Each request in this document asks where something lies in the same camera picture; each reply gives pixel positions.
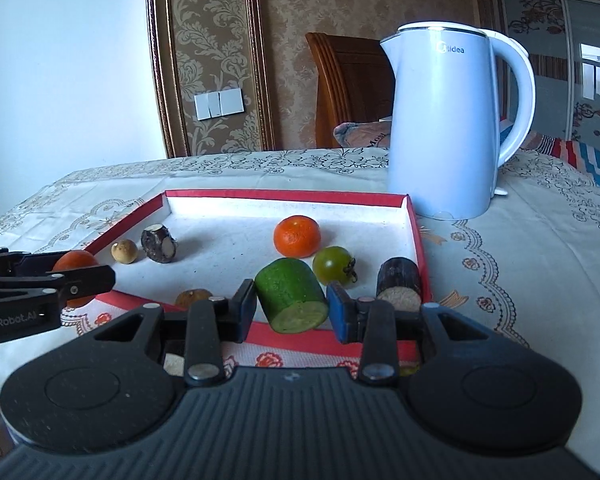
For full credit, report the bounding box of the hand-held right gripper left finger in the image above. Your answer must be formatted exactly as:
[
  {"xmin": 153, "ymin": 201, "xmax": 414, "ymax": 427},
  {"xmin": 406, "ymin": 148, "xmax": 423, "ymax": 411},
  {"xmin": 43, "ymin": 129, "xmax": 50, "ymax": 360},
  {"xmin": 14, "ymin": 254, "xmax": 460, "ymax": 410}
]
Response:
[{"xmin": 94, "ymin": 279, "xmax": 257, "ymax": 387}]

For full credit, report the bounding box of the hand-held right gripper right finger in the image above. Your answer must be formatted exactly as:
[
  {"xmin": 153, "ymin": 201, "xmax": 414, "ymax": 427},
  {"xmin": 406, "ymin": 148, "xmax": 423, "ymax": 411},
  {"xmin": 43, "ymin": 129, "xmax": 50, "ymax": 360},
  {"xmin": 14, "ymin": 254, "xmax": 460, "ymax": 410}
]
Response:
[{"xmin": 326, "ymin": 281, "xmax": 486, "ymax": 387}]

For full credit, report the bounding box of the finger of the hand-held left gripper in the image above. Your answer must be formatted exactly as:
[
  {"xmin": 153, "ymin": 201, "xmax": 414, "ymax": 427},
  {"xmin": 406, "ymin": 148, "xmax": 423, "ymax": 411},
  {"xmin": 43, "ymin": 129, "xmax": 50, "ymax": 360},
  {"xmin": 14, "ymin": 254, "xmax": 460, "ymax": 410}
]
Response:
[
  {"xmin": 0, "ymin": 247, "xmax": 72, "ymax": 278},
  {"xmin": 0, "ymin": 265, "xmax": 117, "ymax": 306}
]

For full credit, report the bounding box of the mandarin orange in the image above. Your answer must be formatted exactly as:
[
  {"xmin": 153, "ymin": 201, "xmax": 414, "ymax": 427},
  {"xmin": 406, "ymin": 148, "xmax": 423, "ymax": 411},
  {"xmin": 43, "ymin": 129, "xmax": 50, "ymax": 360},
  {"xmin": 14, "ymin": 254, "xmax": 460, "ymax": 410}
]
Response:
[
  {"xmin": 51, "ymin": 250, "xmax": 102, "ymax": 309},
  {"xmin": 273, "ymin": 215, "xmax": 322, "ymax": 257}
]

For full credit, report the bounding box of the brown longan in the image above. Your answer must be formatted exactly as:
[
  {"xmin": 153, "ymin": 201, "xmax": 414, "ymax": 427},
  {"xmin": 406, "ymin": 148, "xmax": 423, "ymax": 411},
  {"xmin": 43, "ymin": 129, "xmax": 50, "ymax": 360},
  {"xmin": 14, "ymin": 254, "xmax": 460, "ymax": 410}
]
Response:
[
  {"xmin": 174, "ymin": 288, "xmax": 214, "ymax": 309},
  {"xmin": 111, "ymin": 239, "xmax": 139, "ymax": 264}
]

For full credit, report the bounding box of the green cucumber piece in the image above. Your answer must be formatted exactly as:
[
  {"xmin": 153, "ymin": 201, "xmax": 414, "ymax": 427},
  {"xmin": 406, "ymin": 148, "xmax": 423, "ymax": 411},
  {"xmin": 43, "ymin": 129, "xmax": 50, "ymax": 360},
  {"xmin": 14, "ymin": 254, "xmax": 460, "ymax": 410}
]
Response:
[{"xmin": 254, "ymin": 258, "xmax": 330, "ymax": 334}]

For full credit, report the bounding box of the dark brown water chestnut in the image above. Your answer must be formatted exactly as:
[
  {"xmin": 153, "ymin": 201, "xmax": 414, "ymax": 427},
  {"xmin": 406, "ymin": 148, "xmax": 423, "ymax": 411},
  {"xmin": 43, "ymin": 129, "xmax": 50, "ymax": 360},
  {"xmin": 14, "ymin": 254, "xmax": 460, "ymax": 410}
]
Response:
[{"xmin": 140, "ymin": 225, "xmax": 179, "ymax": 264}]

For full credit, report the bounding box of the red shallow box tray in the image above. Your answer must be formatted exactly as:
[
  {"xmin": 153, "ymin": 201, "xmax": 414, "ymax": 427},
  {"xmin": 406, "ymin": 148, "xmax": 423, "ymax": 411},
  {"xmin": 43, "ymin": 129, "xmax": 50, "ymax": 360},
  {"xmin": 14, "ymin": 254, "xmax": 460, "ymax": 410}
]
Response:
[{"xmin": 82, "ymin": 189, "xmax": 433, "ymax": 363}]

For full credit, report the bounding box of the dark eggplant piece in tray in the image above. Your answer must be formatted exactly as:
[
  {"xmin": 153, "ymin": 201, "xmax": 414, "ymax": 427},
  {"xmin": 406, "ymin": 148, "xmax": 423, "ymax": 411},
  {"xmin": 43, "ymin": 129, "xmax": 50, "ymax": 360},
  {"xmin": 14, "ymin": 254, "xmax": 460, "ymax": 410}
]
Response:
[{"xmin": 376, "ymin": 257, "xmax": 423, "ymax": 313}]

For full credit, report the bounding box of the white electric kettle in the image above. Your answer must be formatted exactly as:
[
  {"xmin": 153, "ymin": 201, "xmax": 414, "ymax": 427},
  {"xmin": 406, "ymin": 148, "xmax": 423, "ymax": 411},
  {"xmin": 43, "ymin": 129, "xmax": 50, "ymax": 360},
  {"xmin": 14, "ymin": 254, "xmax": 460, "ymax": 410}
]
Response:
[{"xmin": 379, "ymin": 21, "xmax": 537, "ymax": 221}]

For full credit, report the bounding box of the brown wooden chair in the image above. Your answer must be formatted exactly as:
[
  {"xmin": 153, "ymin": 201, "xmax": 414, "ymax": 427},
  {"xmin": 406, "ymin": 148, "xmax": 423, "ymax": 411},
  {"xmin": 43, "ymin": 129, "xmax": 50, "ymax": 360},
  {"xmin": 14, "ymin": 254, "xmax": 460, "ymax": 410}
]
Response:
[{"xmin": 305, "ymin": 32, "xmax": 396, "ymax": 150}]

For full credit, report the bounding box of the striped blanket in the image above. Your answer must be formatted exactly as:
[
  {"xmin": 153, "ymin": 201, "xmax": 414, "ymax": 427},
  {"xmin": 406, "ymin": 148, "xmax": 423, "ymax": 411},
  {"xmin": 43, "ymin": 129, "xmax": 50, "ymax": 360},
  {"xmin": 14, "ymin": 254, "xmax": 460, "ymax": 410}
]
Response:
[{"xmin": 522, "ymin": 130, "xmax": 600, "ymax": 201}]

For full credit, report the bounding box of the sliding door wardrobe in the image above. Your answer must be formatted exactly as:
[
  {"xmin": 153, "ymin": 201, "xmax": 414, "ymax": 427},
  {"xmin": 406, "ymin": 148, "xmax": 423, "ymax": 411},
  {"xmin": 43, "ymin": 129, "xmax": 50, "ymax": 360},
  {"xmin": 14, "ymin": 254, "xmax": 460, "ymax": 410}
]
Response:
[{"xmin": 497, "ymin": 0, "xmax": 600, "ymax": 146}]

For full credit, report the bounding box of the white wall light switch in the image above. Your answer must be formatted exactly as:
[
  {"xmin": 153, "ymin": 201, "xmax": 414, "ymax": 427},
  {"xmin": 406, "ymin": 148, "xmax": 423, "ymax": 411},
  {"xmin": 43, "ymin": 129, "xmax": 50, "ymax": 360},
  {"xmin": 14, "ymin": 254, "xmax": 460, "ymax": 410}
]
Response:
[{"xmin": 194, "ymin": 87, "xmax": 244, "ymax": 121}]

